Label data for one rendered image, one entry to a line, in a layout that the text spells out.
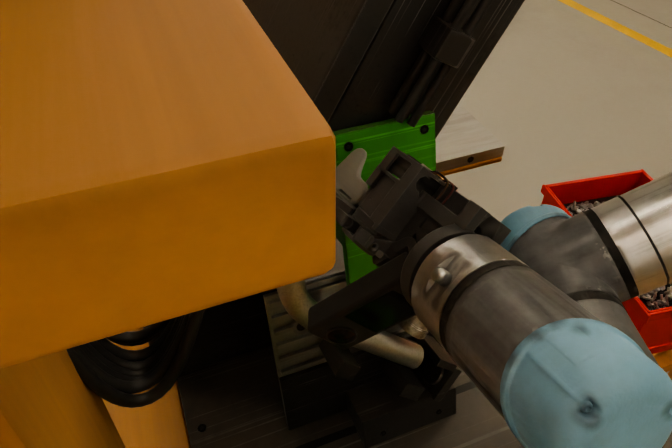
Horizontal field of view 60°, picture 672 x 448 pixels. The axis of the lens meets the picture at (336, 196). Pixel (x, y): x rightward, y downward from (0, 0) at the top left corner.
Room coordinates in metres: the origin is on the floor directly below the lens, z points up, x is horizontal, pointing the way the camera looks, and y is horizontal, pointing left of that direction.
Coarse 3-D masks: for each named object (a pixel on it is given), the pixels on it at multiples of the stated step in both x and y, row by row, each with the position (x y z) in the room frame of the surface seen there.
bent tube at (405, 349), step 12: (288, 288) 0.39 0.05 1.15; (300, 288) 0.39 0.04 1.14; (288, 300) 0.39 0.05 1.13; (300, 300) 0.39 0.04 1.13; (312, 300) 0.40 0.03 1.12; (288, 312) 0.39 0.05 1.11; (300, 312) 0.38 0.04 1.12; (300, 324) 0.39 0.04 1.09; (384, 336) 0.41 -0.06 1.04; (396, 336) 0.42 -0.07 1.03; (360, 348) 0.39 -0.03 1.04; (372, 348) 0.39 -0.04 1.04; (384, 348) 0.40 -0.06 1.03; (396, 348) 0.40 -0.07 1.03; (408, 348) 0.41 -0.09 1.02; (420, 348) 0.42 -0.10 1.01; (396, 360) 0.40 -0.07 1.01; (408, 360) 0.40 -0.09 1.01; (420, 360) 0.40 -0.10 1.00
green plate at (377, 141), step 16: (432, 112) 0.52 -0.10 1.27; (352, 128) 0.50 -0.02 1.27; (368, 128) 0.50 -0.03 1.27; (384, 128) 0.50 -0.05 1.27; (400, 128) 0.51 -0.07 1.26; (416, 128) 0.51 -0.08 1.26; (432, 128) 0.52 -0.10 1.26; (336, 144) 0.48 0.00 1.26; (352, 144) 0.48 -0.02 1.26; (368, 144) 0.49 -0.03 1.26; (384, 144) 0.50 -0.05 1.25; (400, 144) 0.50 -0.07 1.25; (416, 144) 0.51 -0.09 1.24; (432, 144) 0.51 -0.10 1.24; (336, 160) 0.48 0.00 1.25; (368, 160) 0.49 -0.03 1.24; (432, 160) 0.51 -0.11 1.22; (368, 176) 0.48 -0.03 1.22; (336, 224) 0.51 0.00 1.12; (352, 256) 0.45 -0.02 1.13; (368, 256) 0.45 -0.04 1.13; (352, 272) 0.44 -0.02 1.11; (368, 272) 0.45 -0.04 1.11
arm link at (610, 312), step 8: (584, 304) 0.26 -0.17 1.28; (592, 304) 0.26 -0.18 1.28; (600, 304) 0.26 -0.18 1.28; (608, 304) 0.26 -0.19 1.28; (616, 304) 0.26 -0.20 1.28; (592, 312) 0.25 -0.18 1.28; (600, 312) 0.25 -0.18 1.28; (608, 312) 0.25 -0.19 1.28; (616, 312) 0.25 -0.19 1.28; (624, 312) 0.26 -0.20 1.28; (608, 320) 0.24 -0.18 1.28; (616, 320) 0.24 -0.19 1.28; (624, 320) 0.25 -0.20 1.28; (624, 328) 0.24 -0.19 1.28; (632, 328) 0.24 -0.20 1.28; (632, 336) 0.23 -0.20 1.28; (640, 336) 0.24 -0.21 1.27; (640, 344) 0.23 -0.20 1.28; (648, 352) 0.22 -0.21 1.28
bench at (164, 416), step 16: (176, 384) 0.45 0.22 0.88; (160, 400) 0.42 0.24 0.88; (176, 400) 0.42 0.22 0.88; (112, 416) 0.40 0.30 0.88; (128, 416) 0.40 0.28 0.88; (144, 416) 0.40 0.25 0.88; (160, 416) 0.40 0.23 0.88; (176, 416) 0.40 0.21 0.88; (128, 432) 0.38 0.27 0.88; (144, 432) 0.38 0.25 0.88; (160, 432) 0.38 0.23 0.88; (176, 432) 0.38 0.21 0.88
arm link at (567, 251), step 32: (640, 192) 0.33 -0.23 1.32; (512, 224) 0.35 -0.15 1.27; (544, 224) 0.34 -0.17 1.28; (576, 224) 0.33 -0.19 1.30; (608, 224) 0.32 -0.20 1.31; (640, 224) 0.31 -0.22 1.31; (544, 256) 0.31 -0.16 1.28; (576, 256) 0.30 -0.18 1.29; (608, 256) 0.29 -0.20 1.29; (640, 256) 0.29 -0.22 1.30; (576, 288) 0.27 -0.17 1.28; (608, 288) 0.28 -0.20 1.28; (640, 288) 0.28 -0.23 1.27
